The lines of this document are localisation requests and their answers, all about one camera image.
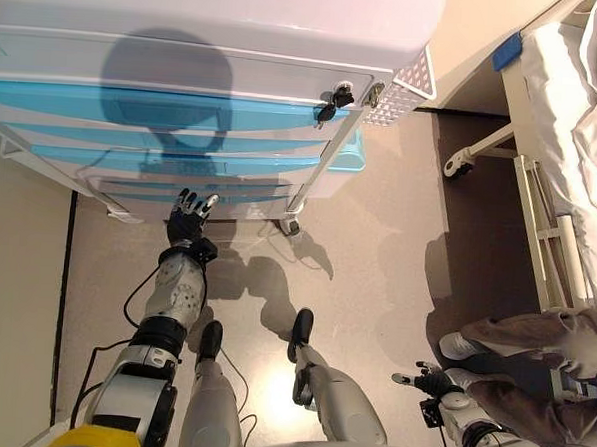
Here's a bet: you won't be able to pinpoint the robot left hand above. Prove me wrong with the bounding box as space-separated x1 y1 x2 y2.
164 186 221 245

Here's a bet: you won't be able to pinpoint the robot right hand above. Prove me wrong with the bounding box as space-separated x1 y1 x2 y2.
391 358 465 398

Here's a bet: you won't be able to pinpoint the silver robot right leg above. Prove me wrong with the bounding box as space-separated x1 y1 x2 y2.
281 306 395 447

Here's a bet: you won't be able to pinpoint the silver robot leg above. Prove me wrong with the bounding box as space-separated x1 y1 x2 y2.
281 306 395 447
176 318 249 447

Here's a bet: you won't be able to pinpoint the person in grey trousers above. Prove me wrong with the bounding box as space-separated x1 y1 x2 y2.
434 298 597 447

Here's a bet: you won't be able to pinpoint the white bin with blue lid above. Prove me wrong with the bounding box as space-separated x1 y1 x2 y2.
307 126 369 203

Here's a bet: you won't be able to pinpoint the silver robot left leg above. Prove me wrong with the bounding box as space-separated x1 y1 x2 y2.
176 318 249 447

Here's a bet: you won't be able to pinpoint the black keys in lock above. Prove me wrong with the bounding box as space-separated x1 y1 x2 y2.
313 78 357 130

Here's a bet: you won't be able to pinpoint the bed caster wheel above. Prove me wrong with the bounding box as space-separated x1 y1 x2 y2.
442 148 477 180

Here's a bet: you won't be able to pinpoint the white medical cart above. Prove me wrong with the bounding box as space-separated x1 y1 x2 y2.
0 0 446 242

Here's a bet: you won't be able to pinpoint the metal cart latch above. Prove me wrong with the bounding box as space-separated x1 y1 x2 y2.
365 81 386 109

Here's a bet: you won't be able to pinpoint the white lattice side basket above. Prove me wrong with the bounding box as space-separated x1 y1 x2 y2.
361 40 441 131

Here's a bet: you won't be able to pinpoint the white sheeted mattress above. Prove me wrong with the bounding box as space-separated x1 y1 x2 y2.
512 19 597 300

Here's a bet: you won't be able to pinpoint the blue bed corner bumper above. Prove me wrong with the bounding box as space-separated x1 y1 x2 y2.
490 35 526 74

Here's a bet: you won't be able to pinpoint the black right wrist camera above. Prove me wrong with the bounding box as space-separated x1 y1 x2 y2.
417 395 444 428

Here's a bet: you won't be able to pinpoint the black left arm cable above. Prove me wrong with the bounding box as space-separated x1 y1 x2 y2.
70 261 162 430

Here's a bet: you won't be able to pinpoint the white bed side rail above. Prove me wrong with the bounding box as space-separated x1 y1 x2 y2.
506 153 597 313

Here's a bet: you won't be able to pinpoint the white hospital bed frame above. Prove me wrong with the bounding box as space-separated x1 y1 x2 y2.
436 0 597 313

